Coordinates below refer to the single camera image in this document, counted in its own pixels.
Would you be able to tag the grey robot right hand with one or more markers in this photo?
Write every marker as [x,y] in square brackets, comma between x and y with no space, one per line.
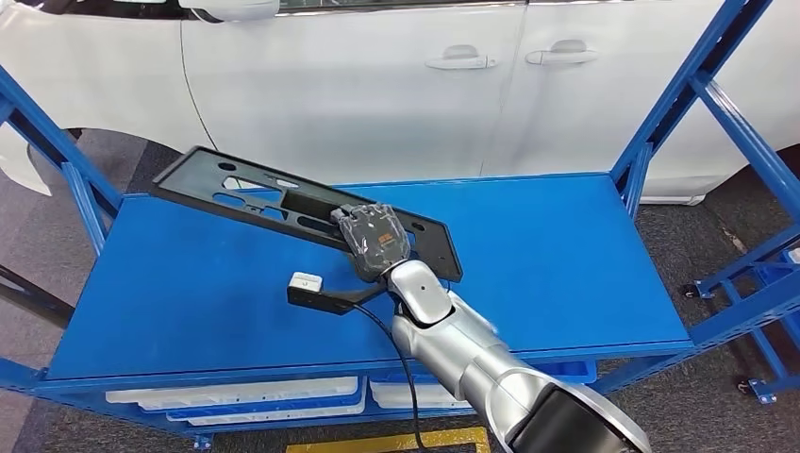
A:
[375,241]

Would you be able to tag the black plastic plate part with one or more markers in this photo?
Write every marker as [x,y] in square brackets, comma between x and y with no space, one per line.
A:
[437,250]

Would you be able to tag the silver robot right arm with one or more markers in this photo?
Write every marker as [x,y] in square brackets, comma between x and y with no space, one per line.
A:
[462,350]

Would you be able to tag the blue metal shelf rack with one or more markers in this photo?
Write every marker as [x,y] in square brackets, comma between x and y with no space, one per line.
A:
[562,262]

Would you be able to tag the white car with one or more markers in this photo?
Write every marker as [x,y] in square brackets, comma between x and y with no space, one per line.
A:
[344,94]

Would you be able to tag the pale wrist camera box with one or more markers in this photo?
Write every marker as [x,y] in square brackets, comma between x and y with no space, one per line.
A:
[306,281]

